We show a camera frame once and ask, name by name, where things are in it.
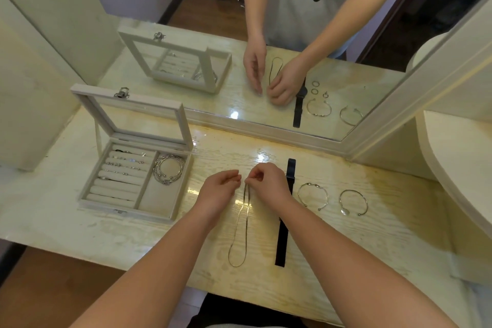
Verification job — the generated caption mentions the person's right hand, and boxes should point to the person's right hand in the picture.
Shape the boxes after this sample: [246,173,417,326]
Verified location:
[244,162,295,212]

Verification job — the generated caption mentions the person's left hand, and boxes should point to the person's left hand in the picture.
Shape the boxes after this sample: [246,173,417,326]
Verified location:
[191,169,243,225]

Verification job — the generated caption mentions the thin silver chain necklace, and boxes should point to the thin silver chain necklace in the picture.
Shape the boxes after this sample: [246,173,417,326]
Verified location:
[228,182,251,268]

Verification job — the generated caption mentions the person's left forearm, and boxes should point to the person's left forearm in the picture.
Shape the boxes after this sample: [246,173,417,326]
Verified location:
[69,207,231,328]

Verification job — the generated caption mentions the person's right forearm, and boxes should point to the person's right forearm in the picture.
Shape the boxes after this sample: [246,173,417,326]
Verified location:
[278,195,459,328]

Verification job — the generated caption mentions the silver open bangle with beads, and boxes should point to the silver open bangle with beads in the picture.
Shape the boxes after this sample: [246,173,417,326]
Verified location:
[297,182,330,212]

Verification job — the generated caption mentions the bundle of silver bangles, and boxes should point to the bundle of silver bangles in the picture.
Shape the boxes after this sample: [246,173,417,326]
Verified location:
[152,154,187,187]

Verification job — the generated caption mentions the silver open bangle with disc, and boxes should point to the silver open bangle with disc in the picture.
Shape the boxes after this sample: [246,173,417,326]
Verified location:
[338,189,369,218]

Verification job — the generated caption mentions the row of small silver earrings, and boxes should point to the row of small silver earrings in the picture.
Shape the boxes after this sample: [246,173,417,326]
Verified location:
[109,148,149,181]

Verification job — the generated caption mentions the beige jewelry box with lid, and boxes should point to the beige jewelry box with lid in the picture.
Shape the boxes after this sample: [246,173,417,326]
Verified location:
[70,84,195,224]

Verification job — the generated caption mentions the person's black shorts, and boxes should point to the person's black shorts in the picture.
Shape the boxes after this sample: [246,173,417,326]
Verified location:
[195,293,310,328]

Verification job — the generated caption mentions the white rounded side shelf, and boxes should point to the white rounded side shelf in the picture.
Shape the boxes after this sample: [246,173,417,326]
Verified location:
[416,109,492,226]

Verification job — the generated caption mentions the cream cabinet side panel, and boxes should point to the cream cabinet side panel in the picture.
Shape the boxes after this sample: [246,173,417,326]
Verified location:
[0,0,82,171]

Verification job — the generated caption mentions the black strap wristwatch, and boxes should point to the black strap wristwatch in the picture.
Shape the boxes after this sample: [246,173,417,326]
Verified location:
[274,159,297,268]

